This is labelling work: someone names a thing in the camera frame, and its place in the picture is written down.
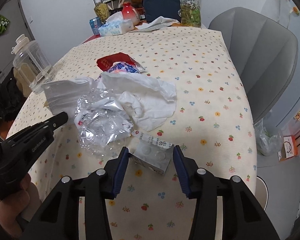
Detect person's left hand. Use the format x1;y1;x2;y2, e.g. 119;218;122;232
0;173;31;239

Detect blue pink snack wrapper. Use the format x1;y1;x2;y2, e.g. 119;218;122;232
107;62;146;74

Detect clear plastic water jug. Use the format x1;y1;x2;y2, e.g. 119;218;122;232
11;34;56;94

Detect beige round trash bin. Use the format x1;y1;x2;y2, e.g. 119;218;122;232
255;176;269;210

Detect silver blister pill pack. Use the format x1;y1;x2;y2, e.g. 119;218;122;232
132;130;174;175

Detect grey upholstered chair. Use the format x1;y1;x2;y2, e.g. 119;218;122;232
209;7;298;122

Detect red snack packet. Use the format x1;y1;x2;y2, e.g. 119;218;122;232
96;52;139;72

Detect white refrigerator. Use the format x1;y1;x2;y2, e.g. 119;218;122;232
262;0;300;135

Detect blue drink can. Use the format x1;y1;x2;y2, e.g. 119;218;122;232
89;17;102;35

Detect clear plastic wrap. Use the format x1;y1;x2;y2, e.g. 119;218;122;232
74;88;133;161

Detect white tissue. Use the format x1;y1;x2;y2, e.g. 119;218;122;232
101;72;177;132

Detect navy lunch bag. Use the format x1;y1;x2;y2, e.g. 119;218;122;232
143;0;181;23

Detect blue tissue box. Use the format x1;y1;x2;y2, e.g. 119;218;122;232
98;11;134;37

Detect orange white cardboard box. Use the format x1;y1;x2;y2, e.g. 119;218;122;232
278;135;298;161

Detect clear garbage bag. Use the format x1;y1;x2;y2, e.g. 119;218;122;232
254;119;283;156

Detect papers on table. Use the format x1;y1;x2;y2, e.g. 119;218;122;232
134;16;180;32

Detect yellow liquid bottle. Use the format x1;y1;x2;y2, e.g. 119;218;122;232
94;0;110;24

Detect large tea bottle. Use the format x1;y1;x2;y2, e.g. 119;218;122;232
180;0;202;28

